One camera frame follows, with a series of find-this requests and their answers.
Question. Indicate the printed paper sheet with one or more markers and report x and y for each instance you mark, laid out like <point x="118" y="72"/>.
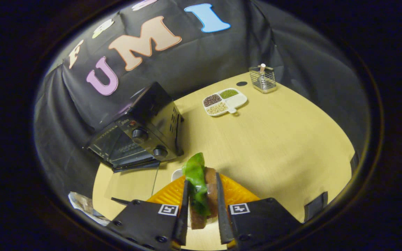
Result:
<point x="86" y="207"/>

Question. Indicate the white divided dish of beans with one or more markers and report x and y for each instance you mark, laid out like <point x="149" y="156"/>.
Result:
<point x="222" y="103"/>

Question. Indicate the lettuce sandwich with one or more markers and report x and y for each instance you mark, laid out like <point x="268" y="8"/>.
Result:
<point x="195" y="174"/>

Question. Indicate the white plastic tray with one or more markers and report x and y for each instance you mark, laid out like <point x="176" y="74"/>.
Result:
<point x="177" y="174"/>

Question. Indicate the black toaster oven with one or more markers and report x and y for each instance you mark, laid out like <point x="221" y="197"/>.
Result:
<point x="155" y="118"/>

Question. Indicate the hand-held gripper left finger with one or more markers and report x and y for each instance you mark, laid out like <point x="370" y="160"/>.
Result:
<point x="183" y="226"/>

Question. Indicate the black table edge clamp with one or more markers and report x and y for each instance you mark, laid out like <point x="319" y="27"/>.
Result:
<point x="315" y="206"/>
<point x="354" y="161"/>

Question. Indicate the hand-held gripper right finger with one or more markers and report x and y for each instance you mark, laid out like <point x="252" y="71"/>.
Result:
<point x="223" y="223"/>

